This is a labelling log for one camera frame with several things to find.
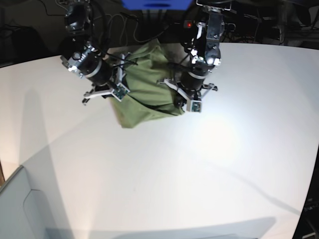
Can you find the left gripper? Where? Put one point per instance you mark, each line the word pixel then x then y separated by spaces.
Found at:
pixel 189 86

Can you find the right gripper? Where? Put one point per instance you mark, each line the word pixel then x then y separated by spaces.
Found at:
pixel 105 78

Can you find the green T-shirt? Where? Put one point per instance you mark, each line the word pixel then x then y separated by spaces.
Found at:
pixel 147 100

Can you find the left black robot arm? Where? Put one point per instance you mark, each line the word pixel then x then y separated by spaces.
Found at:
pixel 201 43

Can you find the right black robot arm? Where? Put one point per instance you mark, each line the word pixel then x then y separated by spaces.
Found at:
pixel 86 54

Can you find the blue box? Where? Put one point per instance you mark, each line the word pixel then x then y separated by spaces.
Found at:
pixel 156 4

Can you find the black power strip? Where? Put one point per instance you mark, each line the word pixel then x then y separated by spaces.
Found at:
pixel 227 26

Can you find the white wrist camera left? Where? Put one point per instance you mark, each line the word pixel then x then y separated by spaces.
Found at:
pixel 194 106

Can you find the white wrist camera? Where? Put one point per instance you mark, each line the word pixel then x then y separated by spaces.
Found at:
pixel 120 92
pixel 194 106

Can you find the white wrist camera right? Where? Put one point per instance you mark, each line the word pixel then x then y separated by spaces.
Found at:
pixel 120 92

